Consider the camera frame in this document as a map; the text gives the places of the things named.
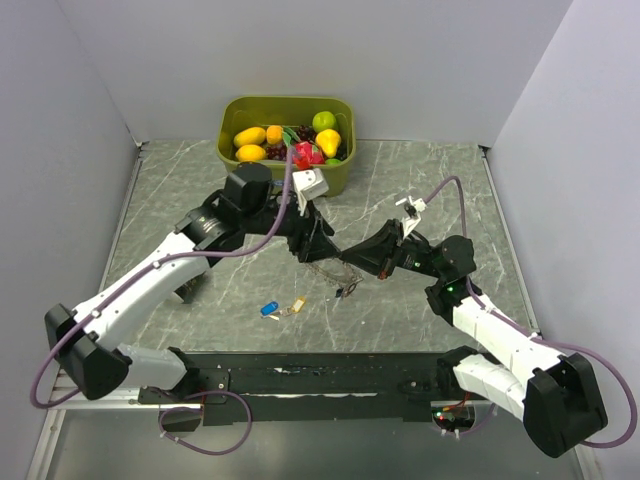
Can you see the blue key tag on table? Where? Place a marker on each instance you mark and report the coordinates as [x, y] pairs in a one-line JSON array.
[[270, 310]]

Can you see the dark red grapes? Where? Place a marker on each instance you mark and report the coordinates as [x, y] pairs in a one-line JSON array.
[[277, 152]]

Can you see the yellow key tag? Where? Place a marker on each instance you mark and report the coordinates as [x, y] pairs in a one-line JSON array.
[[295, 308]]

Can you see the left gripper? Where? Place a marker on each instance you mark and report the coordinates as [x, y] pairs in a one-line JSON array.
[[308, 241]]

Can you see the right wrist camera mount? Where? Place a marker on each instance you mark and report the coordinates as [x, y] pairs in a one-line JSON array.
[[413, 208]]

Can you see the orange fruit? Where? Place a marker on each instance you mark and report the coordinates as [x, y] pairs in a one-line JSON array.
[[274, 135]]

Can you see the yellow pear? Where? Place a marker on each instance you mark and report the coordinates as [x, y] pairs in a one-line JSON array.
[[329, 141]]

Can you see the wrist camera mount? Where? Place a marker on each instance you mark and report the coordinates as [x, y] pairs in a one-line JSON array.
[[413, 208], [308, 185]]

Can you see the green apple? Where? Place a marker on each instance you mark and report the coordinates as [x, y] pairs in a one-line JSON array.
[[324, 120]]

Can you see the pink dragon fruit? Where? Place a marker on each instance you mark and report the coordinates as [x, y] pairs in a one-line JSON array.
[[306, 155]]

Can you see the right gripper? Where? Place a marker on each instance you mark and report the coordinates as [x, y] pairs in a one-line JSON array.
[[380, 253]]

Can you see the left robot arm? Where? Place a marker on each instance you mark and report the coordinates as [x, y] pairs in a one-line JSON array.
[[89, 340]]

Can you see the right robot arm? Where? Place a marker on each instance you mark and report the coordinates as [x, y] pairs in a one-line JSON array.
[[556, 396]]

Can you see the aluminium rail frame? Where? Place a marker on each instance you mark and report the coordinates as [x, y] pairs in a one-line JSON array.
[[70, 400]]

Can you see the lower yellow mango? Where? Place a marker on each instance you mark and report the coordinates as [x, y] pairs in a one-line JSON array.
[[251, 153]]

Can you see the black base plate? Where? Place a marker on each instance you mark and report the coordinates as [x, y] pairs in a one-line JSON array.
[[238, 409]]

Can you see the upper yellow mango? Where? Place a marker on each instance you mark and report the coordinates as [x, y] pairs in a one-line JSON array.
[[250, 136]]

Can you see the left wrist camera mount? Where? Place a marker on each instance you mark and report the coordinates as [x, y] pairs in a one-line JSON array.
[[308, 185]]

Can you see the olive green plastic basket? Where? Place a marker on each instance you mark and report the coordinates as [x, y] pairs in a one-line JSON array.
[[295, 115]]

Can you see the yellow mango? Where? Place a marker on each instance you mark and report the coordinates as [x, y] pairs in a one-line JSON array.
[[250, 136], [251, 153]]

